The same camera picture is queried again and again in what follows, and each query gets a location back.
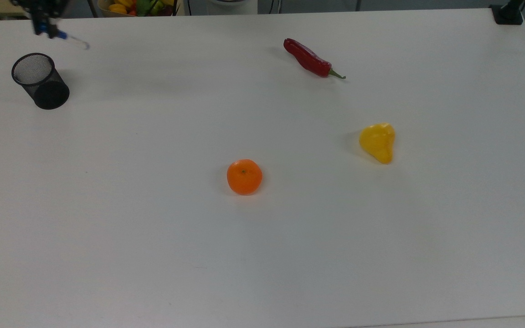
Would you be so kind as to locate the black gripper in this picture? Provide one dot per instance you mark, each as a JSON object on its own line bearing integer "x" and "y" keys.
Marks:
{"x": 39, "y": 5}

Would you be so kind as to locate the blue white marker pen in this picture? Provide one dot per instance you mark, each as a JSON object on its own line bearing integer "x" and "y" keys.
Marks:
{"x": 64, "y": 36}

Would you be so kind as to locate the black mesh pen cup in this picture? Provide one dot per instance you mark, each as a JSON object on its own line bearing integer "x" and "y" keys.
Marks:
{"x": 48, "y": 91}

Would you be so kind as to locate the bowl of toy fruit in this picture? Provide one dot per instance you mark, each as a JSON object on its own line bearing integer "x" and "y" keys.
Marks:
{"x": 135, "y": 7}

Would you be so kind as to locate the orange mandarin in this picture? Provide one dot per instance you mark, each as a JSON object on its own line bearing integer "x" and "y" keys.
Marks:
{"x": 244, "y": 177}

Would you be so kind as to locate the red chili pepper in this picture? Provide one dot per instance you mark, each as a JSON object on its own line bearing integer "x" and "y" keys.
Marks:
{"x": 308, "y": 58}

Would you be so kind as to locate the yellow bell pepper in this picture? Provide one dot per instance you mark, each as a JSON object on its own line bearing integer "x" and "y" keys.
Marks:
{"x": 378, "y": 142}

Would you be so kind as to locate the black mount clamp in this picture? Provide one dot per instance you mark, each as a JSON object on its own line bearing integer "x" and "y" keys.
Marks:
{"x": 507, "y": 14}

